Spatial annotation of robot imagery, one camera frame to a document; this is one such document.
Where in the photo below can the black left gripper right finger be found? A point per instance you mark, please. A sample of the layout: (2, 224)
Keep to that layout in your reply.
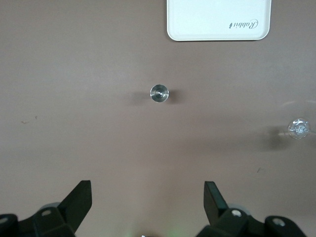
(229, 219)

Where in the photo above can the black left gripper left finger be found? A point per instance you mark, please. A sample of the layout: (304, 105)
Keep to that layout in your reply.
(61, 217)

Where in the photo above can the clear wine glass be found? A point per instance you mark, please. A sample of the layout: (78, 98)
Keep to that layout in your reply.
(298, 129)

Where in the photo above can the cream rabbit print tray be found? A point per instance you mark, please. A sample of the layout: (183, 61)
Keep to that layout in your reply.
(212, 22)

